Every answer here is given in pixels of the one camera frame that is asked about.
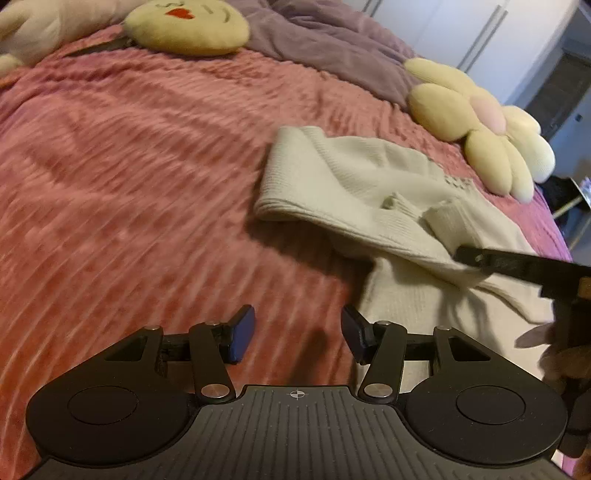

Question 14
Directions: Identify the cream knit sweater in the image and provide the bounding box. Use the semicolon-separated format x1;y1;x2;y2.
255;126;561;393

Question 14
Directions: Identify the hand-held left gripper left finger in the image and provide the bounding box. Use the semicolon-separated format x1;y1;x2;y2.
104;305;256;403

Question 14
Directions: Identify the person's right hand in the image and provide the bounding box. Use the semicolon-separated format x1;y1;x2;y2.
515;323;591;386

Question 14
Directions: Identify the cream flower pillow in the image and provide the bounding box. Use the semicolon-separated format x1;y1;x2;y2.
404;58;556;204

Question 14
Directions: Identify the pale pink plush toy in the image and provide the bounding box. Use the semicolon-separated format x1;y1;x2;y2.
0;0;155;78

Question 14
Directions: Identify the white wardrobe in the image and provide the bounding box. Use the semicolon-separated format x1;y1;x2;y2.
360;0;580;108

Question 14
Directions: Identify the light wooden side stand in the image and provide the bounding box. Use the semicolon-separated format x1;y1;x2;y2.
551;178;591;251

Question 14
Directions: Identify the yellow kissing face pillow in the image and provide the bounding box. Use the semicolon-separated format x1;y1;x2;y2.
124;0;251;57

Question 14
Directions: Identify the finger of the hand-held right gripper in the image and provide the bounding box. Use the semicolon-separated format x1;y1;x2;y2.
454;245;591;288

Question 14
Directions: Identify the purple blanket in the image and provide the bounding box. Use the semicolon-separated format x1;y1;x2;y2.
225;0;426;106

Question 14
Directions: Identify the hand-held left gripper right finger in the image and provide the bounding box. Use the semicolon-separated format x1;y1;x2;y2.
341;305;492;404

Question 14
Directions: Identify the pink ribbed blanket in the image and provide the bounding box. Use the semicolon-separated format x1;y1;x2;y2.
0;23;574;462

